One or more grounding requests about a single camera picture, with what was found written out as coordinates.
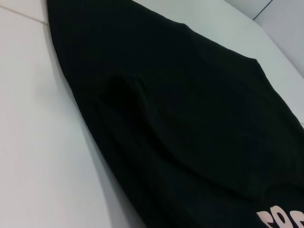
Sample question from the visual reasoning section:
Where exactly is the black t-shirt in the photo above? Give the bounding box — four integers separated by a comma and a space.
46, 0, 304, 228

